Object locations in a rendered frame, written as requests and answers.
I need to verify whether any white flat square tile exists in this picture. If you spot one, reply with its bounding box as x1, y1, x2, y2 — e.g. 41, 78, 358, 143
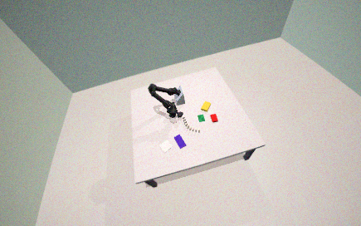
159, 140, 172, 153

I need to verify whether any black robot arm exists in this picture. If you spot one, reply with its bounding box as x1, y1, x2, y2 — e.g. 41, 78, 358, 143
148, 83, 181, 118

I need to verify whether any yellow flat block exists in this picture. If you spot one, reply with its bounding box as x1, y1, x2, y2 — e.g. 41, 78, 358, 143
201, 101, 211, 112

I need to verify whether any red rectangular block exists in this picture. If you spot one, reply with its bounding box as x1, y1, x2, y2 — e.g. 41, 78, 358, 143
211, 114, 218, 123

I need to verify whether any green flat block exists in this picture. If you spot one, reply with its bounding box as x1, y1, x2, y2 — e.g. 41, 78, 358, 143
198, 115, 205, 122

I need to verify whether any purple flat block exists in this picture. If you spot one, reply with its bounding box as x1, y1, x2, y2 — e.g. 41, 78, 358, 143
174, 135, 186, 149

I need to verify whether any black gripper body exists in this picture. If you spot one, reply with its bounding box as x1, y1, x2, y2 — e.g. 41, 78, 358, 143
176, 108, 183, 118

